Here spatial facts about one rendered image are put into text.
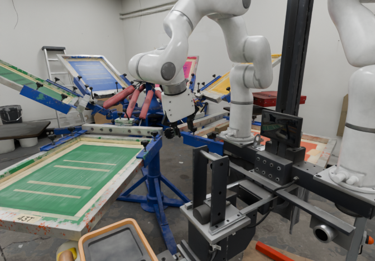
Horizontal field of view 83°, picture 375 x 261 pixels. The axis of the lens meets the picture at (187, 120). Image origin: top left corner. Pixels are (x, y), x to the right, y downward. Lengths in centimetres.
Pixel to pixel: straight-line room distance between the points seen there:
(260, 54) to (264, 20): 279
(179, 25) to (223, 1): 14
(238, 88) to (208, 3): 38
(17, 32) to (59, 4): 96
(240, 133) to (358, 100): 44
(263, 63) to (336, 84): 254
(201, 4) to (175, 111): 31
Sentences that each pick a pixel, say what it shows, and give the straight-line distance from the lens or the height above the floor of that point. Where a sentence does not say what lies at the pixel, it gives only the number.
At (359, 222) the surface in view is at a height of 74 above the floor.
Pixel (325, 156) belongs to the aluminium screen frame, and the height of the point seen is 99.
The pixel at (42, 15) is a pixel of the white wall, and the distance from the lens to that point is 514.
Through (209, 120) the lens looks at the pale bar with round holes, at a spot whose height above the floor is 102.
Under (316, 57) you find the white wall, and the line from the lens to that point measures 335.
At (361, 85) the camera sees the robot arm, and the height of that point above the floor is 140.
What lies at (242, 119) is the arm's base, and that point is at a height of 123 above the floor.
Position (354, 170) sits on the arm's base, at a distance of 72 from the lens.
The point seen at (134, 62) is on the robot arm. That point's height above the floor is 146.
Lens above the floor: 145
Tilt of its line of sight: 15 degrees down
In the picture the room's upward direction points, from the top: straight up
